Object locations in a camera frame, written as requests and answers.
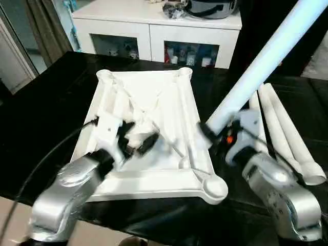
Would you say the white plastic table leg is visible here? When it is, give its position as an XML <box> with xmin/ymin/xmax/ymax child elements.
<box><xmin>257</xmin><ymin>83</ymin><xmax>304</xmax><ymax>180</ymax></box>
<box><xmin>204</xmin><ymin>0</ymin><xmax>326</xmax><ymax>136</ymax></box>
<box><xmin>249</xmin><ymin>92</ymin><xmax>269</xmax><ymax>154</ymax></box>
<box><xmin>263</xmin><ymin>82</ymin><xmax>327</xmax><ymax>186</ymax></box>

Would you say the white plastic table top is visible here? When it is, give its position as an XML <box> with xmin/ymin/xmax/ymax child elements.
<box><xmin>70</xmin><ymin>67</ymin><xmax>229</xmax><ymax>205</ymax></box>

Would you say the white cabinet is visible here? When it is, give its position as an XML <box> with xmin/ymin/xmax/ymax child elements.
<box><xmin>72</xmin><ymin>5</ymin><xmax>243</xmax><ymax>69</ymax></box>

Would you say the black cabinet gold label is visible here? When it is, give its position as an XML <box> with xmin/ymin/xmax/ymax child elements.
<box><xmin>229</xmin><ymin>0</ymin><xmax>328</xmax><ymax>77</ymax></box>

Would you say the dark helmet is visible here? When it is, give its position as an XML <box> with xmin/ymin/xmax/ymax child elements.
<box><xmin>189</xmin><ymin>0</ymin><xmax>240</xmax><ymax>21</ymax></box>

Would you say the black bundle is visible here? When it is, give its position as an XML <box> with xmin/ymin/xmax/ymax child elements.
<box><xmin>162</xmin><ymin>2</ymin><xmax>190</xmax><ymax>19</ymax></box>

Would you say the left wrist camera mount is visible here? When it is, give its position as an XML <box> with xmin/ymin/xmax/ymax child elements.
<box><xmin>94</xmin><ymin>114</ymin><xmax>124</xmax><ymax>167</ymax></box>

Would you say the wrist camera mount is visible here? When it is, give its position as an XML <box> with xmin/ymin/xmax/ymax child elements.
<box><xmin>227</xmin><ymin>110</ymin><xmax>262</xmax><ymax>167</ymax></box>
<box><xmin>94</xmin><ymin>114</ymin><xmax>124</xmax><ymax>167</ymax></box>

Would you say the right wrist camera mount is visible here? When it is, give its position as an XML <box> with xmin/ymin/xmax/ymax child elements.
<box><xmin>227</xmin><ymin>110</ymin><xmax>262</xmax><ymax>167</ymax></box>

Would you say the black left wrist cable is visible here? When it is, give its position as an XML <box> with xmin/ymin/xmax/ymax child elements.
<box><xmin>2</xmin><ymin>116</ymin><xmax>99</xmax><ymax>239</ymax></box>

